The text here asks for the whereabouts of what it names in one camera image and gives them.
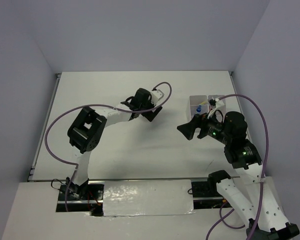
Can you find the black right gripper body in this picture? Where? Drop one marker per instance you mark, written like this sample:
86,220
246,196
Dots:
211,127

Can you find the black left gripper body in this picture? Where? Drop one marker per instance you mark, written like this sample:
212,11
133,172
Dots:
150,115

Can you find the blue white glue tube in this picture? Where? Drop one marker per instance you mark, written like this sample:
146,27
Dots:
199,109

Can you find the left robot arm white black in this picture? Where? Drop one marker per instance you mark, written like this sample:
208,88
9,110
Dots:
86,131

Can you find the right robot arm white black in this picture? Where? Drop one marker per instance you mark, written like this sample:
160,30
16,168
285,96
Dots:
260,212

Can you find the white compartment organizer box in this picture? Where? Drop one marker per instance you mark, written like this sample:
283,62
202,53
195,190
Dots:
195,100

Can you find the silver foil covered panel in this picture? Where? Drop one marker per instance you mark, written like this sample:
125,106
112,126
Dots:
147,198

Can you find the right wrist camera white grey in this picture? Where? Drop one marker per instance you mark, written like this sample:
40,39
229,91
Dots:
216,104

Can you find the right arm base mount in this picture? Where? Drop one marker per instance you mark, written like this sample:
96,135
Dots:
204,197

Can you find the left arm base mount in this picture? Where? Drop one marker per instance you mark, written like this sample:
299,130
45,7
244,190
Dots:
91,202

